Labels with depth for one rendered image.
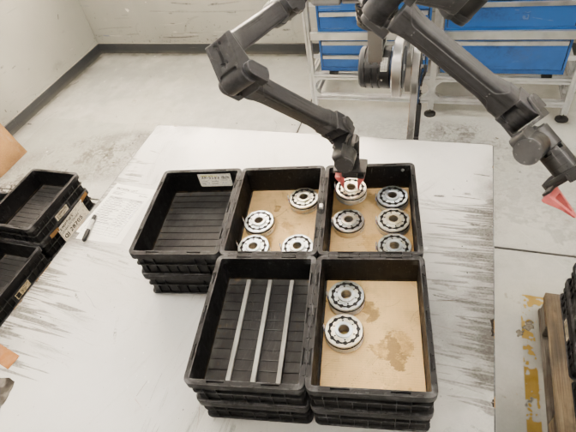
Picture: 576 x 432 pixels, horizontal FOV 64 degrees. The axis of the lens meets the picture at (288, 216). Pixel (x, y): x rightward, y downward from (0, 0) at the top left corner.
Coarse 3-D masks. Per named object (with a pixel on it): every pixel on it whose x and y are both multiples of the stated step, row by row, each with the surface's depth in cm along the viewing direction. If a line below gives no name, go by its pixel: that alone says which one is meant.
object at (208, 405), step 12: (216, 408) 124; (228, 408) 123; (240, 408) 122; (252, 408) 118; (264, 408) 117; (276, 408) 116; (288, 408) 115; (300, 408) 114; (264, 420) 124; (276, 420) 124; (288, 420) 123; (300, 420) 123
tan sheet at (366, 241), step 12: (372, 192) 162; (408, 192) 159; (336, 204) 160; (360, 204) 159; (372, 204) 158; (408, 204) 155; (372, 216) 154; (372, 228) 150; (336, 240) 149; (348, 240) 148; (360, 240) 148; (372, 240) 147
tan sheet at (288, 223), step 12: (264, 192) 170; (276, 192) 169; (288, 192) 168; (252, 204) 166; (264, 204) 165; (276, 204) 165; (288, 204) 164; (276, 216) 160; (288, 216) 160; (300, 216) 159; (312, 216) 158; (276, 228) 156; (288, 228) 156; (300, 228) 155; (312, 228) 154; (276, 240) 153; (312, 240) 150
